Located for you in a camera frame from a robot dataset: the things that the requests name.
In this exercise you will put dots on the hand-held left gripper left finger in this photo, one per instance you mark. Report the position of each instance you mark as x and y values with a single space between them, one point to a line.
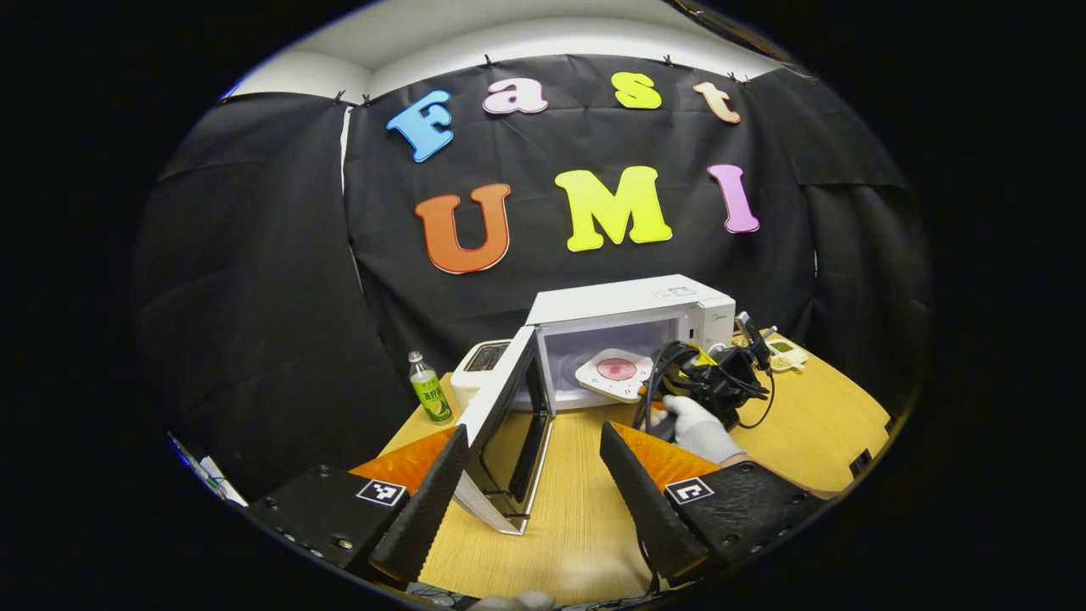
428 509

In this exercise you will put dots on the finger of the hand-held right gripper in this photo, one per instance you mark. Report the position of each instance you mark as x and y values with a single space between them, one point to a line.
674 356

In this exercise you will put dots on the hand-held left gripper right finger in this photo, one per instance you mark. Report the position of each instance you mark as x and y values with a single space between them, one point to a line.
649 509

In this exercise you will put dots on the pink ham slice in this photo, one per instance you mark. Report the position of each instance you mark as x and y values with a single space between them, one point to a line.
617 369

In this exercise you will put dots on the white microwave oven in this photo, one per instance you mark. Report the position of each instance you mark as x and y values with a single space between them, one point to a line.
619 310

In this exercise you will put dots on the white square plate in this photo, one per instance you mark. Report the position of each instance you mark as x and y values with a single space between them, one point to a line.
598 383

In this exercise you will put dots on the white divided snack tray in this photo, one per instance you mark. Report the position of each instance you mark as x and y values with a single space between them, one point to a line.
787 352

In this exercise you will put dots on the green drink bottle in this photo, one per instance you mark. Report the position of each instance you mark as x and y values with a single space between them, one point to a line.
431 395

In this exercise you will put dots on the white toaster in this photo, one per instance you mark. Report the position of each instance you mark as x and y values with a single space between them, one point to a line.
484 361

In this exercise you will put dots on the black backdrop cloth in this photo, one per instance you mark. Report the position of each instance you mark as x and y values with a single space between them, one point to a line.
254 255

